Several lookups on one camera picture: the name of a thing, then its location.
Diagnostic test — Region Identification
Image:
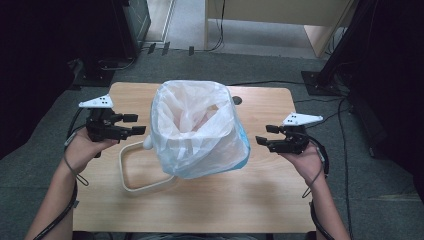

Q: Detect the black cable at stand base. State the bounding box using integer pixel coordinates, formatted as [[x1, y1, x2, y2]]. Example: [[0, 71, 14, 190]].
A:
[[99, 56, 138, 72]]

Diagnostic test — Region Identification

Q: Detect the person's right hand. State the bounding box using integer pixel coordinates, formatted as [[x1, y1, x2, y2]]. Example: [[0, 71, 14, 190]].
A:
[[279, 144, 325, 188]]

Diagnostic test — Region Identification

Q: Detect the light wooden desk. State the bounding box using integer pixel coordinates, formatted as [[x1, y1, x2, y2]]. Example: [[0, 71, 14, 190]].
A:
[[203, 0, 356, 59]]

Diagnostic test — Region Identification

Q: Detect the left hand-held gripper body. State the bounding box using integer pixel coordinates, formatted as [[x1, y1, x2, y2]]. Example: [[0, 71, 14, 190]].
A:
[[78, 94, 129, 143]]

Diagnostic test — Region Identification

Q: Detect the long black floor cable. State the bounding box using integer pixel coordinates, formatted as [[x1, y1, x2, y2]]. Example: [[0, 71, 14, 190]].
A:
[[337, 96, 355, 240]]

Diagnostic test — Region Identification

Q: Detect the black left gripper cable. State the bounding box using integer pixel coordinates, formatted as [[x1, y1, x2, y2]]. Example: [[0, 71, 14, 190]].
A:
[[31, 108, 86, 240]]

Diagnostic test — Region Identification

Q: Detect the black hanging cable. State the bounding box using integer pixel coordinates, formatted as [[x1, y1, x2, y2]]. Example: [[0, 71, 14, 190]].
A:
[[203, 0, 227, 53]]

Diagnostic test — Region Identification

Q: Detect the dark curtain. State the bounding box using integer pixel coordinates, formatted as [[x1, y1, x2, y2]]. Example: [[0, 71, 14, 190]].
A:
[[0, 0, 114, 161], [349, 0, 424, 188]]

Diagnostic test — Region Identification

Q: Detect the translucent blue trash bag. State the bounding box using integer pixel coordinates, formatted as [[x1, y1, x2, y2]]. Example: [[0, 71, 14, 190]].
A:
[[149, 79, 252, 180]]

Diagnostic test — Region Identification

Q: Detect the white bin rim ring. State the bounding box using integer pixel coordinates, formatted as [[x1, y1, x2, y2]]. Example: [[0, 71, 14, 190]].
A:
[[119, 140, 178, 194]]

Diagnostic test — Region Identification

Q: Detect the person's left hand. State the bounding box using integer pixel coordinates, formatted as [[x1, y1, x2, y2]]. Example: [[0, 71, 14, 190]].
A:
[[63, 128, 119, 174]]

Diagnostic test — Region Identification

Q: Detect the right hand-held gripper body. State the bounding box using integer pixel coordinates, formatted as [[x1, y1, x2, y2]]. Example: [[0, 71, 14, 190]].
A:
[[269, 112, 324, 155]]

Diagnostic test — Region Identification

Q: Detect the dark glass-front cabinet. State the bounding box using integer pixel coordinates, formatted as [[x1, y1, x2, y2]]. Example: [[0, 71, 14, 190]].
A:
[[111, 0, 152, 61]]

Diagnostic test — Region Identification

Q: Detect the black metal stand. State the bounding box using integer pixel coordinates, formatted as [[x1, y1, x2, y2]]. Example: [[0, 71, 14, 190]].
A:
[[300, 0, 368, 98]]

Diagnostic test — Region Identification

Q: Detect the black stand base plate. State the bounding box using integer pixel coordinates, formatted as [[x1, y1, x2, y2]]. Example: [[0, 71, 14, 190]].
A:
[[71, 58, 116, 88]]

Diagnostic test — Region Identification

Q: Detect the thin grey wrist strap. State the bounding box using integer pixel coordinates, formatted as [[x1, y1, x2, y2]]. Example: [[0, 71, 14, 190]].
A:
[[301, 166, 324, 199], [63, 154, 90, 187]]

